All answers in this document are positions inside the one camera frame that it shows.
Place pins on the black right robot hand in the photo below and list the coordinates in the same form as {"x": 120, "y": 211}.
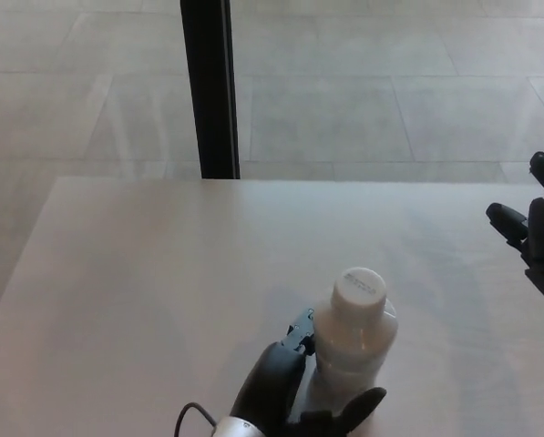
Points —
{"x": 542, "y": 236}

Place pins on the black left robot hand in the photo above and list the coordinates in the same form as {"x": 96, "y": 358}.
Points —
{"x": 271, "y": 382}

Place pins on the white plastic bottle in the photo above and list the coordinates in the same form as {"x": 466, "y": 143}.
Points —
{"x": 349, "y": 350}

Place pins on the white screw cap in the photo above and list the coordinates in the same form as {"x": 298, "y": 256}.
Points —
{"x": 359, "y": 291}

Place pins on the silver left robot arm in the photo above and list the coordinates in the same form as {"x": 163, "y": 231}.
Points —
{"x": 237, "y": 428}

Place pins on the black window frame post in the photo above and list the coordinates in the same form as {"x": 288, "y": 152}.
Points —
{"x": 212, "y": 91}

